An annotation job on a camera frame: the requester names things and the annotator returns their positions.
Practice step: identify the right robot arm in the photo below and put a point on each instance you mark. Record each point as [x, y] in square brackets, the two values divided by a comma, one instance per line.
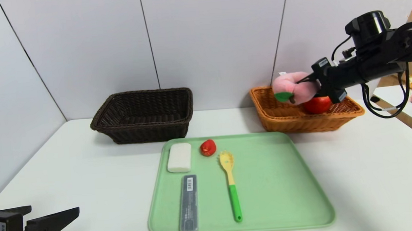
[376, 67]

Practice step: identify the grey translucent pen case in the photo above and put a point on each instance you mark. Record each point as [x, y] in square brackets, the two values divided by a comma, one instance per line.
[189, 207]

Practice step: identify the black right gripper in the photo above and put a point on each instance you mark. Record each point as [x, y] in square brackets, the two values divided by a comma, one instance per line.
[328, 79]

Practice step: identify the orange wicker basket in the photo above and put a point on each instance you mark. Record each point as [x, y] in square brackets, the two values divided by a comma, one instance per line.
[282, 121]

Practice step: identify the red apple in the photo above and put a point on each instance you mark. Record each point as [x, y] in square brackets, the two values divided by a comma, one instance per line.
[317, 106]

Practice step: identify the dark brown wicker basket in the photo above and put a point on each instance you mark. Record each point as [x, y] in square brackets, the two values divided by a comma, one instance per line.
[145, 132]

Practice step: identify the light green plastic tray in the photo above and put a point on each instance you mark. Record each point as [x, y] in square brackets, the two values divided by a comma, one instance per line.
[262, 198]

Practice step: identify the white side table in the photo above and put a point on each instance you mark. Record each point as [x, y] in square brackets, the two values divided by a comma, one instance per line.
[397, 98]

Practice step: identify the yellow green pasta spoon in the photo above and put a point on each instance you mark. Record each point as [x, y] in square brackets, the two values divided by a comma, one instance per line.
[235, 200]

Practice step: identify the small red strawberry toy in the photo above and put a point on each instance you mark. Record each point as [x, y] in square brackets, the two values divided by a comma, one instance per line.
[208, 148]

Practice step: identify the white rectangular soap block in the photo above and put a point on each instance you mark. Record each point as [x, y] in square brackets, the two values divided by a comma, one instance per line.
[179, 158]

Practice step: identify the pink plush peach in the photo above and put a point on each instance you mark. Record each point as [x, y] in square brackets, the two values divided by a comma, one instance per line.
[291, 86]

